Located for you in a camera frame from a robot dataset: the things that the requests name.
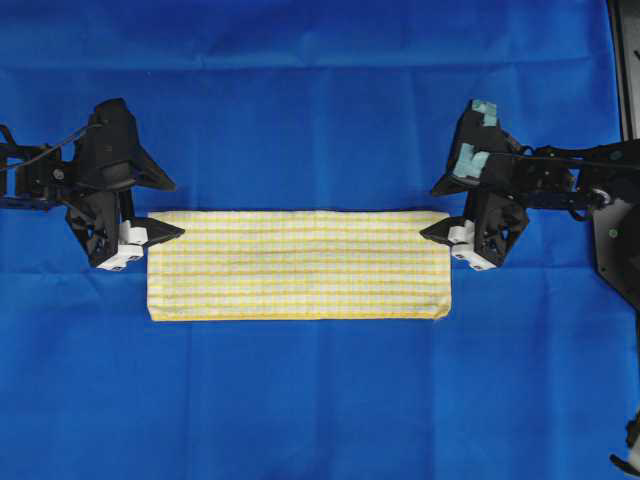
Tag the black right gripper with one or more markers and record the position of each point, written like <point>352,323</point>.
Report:
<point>489,228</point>

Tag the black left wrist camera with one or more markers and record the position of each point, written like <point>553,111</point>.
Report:
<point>107,153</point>

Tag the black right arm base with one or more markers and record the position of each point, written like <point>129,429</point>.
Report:
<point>616,243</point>

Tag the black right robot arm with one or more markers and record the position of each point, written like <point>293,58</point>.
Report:
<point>550,178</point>

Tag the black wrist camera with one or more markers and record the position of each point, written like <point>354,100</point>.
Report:
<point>107,153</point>
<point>482,145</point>

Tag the yellow checked towel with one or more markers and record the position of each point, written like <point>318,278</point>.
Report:
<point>299,265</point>

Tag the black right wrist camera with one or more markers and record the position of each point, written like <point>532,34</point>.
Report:
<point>482,145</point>

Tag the blue table cloth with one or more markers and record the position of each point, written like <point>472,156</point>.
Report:
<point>291,105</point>

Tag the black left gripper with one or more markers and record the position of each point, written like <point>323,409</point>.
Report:
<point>110,242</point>

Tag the black frame rail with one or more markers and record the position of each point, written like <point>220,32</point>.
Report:
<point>624,22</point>

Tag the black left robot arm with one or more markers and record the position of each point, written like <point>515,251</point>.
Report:
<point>43,177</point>

